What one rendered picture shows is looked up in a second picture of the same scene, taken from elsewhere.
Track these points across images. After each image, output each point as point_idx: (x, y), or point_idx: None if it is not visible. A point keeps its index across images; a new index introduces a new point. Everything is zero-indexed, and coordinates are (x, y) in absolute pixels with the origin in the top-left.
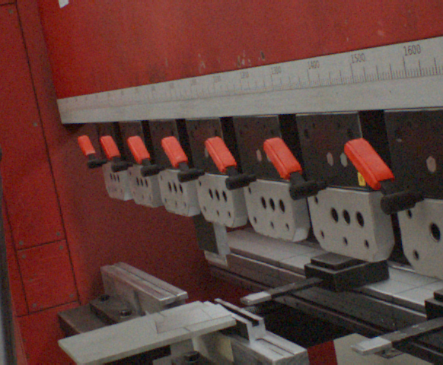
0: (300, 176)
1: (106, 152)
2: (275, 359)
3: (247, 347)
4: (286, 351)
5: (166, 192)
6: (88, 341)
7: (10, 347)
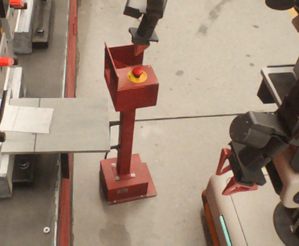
0: None
1: None
2: (20, 67)
3: (19, 89)
4: (9, 73)
5: (0, 81)
6: (94, 129)
7: None
